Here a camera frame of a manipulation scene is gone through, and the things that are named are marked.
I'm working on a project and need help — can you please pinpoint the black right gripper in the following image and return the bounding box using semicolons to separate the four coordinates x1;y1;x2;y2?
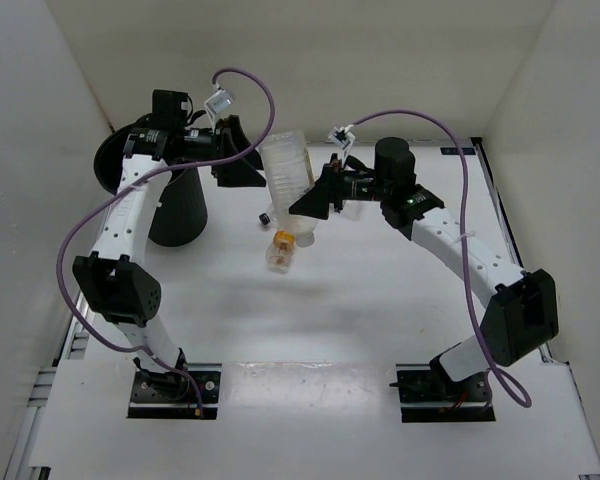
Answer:
289;154;391;220

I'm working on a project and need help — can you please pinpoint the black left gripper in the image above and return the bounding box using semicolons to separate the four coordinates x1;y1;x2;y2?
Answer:
178;115;270;189

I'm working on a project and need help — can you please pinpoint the large clear bottle orange label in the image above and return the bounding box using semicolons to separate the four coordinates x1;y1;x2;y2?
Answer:
259;130;318;248

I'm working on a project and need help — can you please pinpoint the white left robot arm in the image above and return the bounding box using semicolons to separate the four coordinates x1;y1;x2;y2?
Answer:
72;87;266;400

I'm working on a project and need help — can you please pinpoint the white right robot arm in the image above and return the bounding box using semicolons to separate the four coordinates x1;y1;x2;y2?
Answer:
289;137;559;400

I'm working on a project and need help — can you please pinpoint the black plastic bin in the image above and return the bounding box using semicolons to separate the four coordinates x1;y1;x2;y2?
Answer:
93;125;208;247

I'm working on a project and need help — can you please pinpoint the clear bottle blue label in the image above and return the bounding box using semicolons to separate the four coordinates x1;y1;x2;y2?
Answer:
338;201;365;221

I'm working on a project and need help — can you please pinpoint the clear bottle black label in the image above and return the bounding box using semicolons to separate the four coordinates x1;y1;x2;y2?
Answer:
258;203;279;229

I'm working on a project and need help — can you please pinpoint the clear bottle yellow cap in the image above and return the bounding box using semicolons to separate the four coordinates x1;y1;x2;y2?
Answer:
265;230;296;273

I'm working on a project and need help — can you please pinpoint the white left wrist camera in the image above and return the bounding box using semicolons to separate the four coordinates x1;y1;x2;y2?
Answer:
204;86;235;127

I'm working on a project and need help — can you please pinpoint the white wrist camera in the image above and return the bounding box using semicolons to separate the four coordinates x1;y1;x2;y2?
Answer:
327;124;356;165
204;86;235;127

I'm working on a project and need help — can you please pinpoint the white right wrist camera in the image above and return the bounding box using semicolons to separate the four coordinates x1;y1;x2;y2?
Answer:
327;124;356;165

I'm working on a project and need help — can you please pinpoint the aluminium frame rail right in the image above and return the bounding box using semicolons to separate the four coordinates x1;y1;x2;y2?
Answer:
472;136;600;459

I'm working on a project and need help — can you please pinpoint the aluminium frame rail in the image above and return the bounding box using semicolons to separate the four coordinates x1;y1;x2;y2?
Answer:
2;197;126;480
472;136;600;459

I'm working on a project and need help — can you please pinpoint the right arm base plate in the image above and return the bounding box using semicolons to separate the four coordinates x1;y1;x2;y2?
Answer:
390;364;496;424

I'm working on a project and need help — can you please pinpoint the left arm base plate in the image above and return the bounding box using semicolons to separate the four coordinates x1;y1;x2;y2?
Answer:
127;363;222;420

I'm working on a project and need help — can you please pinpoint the aluminium frame rail left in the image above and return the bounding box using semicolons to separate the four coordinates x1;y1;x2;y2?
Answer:
2;197;126;480

